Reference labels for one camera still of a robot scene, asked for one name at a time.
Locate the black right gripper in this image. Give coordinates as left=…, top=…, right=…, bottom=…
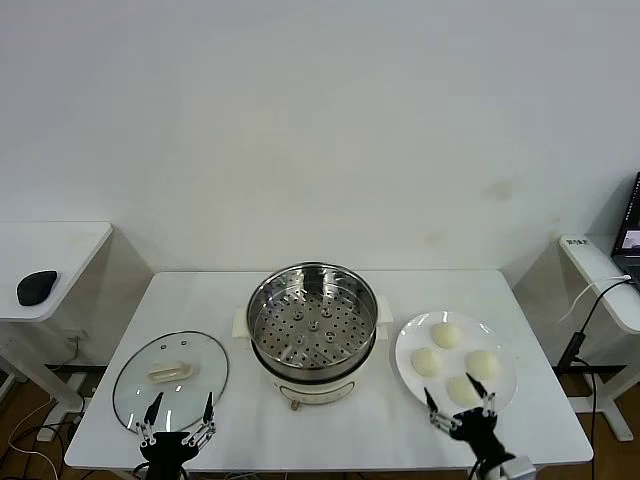
left=424, top=372, right=516, bottom=469

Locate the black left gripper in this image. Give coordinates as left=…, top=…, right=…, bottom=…
left=135, top=392, right=219, bottom=480

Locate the white steamed baozi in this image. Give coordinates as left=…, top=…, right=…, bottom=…
left=446, top=375, right=484, bottom=406
left=430, top=322, right=464, bottom=350
left=465, top=349, right=501, bottom=380
left=410, top=347, right=445, bottom=378

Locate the glass lid with cream handle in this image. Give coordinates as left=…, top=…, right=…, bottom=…
left=112, top=329, right=230, bottom=434

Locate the perforated steel steamer basket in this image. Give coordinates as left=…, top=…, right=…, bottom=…
left=247, top=259, right=380, bottom=381

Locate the white round plate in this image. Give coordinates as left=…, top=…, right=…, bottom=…
left=394, top=310, right=520, bottom=421

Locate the cream electric cooking pot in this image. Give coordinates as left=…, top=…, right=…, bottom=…
left=232, top=294, right=394, bottom=411

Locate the black computer mouse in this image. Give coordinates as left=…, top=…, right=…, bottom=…
left=16, top=269, right=59, bottom=306

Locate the white side desk with mouse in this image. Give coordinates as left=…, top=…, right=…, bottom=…
left=0, top=220, right=154, bottom=416

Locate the black laptop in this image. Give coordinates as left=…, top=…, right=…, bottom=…
left=610, top=172, right=640, bottom=289

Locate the thin black floor cable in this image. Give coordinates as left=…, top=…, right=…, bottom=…
left=7, top=418, right=84, bottom=451

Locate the thin white floor cable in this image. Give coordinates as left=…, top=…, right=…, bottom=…
left=7, top=394, right=56, bottom=459

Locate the white laptop cable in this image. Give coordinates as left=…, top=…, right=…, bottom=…
left=559, top=273, right=632, bottom=325

